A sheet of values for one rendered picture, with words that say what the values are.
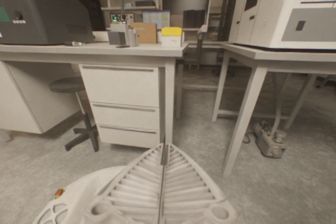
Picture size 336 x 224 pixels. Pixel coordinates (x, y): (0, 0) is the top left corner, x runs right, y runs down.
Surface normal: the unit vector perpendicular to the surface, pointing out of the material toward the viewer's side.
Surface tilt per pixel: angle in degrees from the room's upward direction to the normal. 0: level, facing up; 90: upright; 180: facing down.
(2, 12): 90
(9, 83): 90
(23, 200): 0
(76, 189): 0
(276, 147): 88
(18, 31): 90
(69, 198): 0
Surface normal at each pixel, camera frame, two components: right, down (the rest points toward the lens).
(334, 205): 0.01, -0.88
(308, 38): -0.17, 0.47
